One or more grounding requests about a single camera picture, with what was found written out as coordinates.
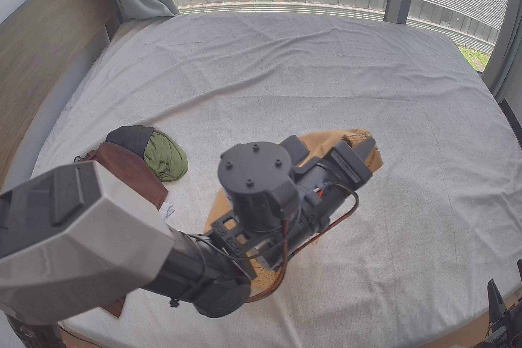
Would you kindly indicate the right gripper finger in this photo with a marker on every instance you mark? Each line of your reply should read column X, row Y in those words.
column 494, row 301
column 519, row 277

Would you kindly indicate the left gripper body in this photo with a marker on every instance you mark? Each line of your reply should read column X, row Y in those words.
column 322, row 195

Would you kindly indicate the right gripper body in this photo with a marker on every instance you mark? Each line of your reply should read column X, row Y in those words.
column 509, row 326

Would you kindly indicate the tan shorts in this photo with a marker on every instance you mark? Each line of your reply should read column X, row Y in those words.
column 322, row 140

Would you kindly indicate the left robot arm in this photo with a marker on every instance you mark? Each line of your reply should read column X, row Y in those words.
column 81, row 236

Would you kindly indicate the bed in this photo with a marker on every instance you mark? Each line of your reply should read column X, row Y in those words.
column 285, row 73

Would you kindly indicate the white garment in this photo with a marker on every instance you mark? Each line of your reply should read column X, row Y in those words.
column 165, row 211

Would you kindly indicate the green garment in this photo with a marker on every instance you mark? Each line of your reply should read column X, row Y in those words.
column 165, row 158

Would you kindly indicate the brown shorts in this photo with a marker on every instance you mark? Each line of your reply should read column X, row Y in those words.
column 130, row 175

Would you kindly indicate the black garment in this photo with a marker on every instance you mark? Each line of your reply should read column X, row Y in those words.
column 126, row 138

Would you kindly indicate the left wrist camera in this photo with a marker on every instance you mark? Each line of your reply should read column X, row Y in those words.
column 294, row 148

